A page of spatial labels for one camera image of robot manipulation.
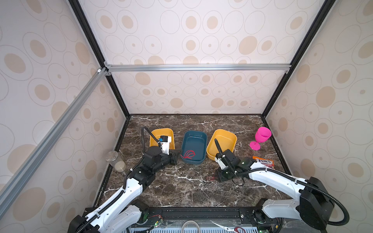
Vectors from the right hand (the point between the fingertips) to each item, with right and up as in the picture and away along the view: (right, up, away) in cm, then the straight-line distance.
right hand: (217, 176), depth 83 cm
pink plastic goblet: (+29, +24, +7) cm, 39 cm away
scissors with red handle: (+5, -22, -13) cm, 26 cm away
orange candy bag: (+33, +6, +9) cm, 34 cm away
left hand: (-18, +16, -9) cm, 26 cm away
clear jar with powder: (-56, +10, -4) cm, 57 cm away
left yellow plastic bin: (-40, +24, +24) cm, 52 cm away
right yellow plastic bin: (+11, +19, +22) cm, 31 cm away
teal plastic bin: (-13, +14, +18) cm, 27 cm away
